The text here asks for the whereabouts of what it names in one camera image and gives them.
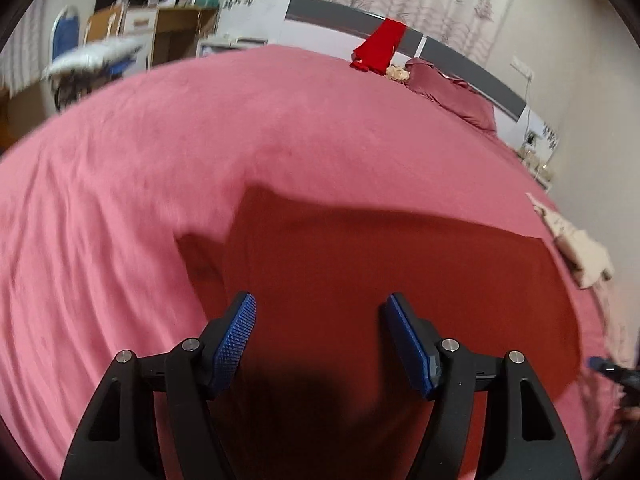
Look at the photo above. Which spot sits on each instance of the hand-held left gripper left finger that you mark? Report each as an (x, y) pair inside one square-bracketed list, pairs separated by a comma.
[(235, 345)]

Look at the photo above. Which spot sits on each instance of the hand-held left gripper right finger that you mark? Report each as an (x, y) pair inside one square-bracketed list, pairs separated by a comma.
[(407, 345)]

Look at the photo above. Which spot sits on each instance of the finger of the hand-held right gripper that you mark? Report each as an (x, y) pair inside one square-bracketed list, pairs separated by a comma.
[(602, 365)]

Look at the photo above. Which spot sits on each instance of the dark red garment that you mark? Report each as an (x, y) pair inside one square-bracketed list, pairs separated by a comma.
[(375, 260)]

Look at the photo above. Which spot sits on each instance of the pale pink cloth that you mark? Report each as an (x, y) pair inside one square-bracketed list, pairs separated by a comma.
[(617, 325)]

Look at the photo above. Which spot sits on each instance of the cream garment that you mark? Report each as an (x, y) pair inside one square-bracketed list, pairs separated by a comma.
[(580, 255)]

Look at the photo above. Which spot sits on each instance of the pink bed blanket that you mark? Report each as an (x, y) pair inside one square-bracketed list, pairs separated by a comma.
[(150, 160)]

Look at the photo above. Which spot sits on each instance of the cluttered bedside table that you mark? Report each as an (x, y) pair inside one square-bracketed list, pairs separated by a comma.
[(537, 165)]

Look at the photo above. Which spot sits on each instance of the white floral bedside panel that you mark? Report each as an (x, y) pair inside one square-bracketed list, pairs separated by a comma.
[(260, 15), (542, 132)]

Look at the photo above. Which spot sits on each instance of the maroon pillow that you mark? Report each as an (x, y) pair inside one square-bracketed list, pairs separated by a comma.
[(450, 95)]

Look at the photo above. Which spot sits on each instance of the beige plush toy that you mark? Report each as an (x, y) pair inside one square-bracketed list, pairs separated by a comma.
[(397, 73)]

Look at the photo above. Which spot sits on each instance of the bright red garment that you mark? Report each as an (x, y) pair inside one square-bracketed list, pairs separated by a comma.
[(382, 42)]

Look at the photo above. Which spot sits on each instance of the wooden side table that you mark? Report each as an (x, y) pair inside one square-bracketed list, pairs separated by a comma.
[(25, 110)]

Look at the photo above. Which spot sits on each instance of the wooden desk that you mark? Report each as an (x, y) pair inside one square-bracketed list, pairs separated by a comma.
[(180, 32)]

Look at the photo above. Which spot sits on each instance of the silver pillow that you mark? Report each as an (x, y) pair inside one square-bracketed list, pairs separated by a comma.
[(90, 57)]

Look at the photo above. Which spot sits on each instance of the grey white headboard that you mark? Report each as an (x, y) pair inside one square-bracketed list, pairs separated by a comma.
[(340, 17)]

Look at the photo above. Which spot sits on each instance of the white drawer unit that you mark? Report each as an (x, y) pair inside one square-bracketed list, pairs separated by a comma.
[(140, 20)]

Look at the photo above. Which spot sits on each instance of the blue chair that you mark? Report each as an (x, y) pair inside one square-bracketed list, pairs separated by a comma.
[(65, 27)]

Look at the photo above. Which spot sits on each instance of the pale side curtain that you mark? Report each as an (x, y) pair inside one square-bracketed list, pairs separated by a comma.
[(25, 45)]

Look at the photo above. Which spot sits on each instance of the white wall socket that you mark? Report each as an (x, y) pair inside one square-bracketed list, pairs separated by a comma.
[(522, 68)]

